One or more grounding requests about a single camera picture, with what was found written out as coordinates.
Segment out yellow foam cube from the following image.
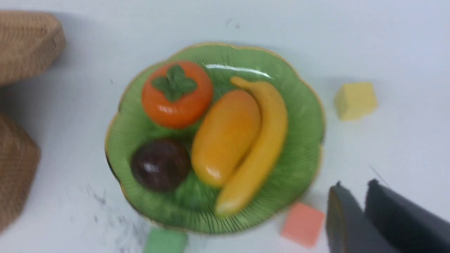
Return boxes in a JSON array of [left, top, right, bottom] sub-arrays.
[[334, 82, 378, 121]]

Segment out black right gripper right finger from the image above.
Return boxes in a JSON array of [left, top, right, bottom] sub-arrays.
[[365, 179, 450, 253]]

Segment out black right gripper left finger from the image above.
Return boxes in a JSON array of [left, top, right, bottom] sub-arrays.
[[325, 181, 399, 253]]

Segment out woven rattan basket lid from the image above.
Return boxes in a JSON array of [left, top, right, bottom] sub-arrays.
[[0, 10, 66, 86]]

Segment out orange foam cube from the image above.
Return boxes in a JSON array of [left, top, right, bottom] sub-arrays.
[[281, 203, 325, 248]]

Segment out orange toy persimmon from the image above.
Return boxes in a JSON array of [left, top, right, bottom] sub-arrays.
[[141, 61, 214, 129]]

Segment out green foam cube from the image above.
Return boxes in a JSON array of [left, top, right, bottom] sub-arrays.
[[143, 228, 188, 253]]

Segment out yellow toy banana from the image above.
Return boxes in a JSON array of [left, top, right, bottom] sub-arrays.
[[215, 76, 288, 217]]

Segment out woven rattan basket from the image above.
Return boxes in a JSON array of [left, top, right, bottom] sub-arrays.
[[0, 114, 40, 232]]

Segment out orange toy mango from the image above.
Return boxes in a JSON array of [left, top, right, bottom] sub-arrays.
[[191, 90, 261, 188]]

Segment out green glass leaf plate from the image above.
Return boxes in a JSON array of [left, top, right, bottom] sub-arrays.
[[105, 43, 325, 234]]

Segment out purple toy mangosteen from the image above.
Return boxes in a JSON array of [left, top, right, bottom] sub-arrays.
[[130, 139, 191, 192]]

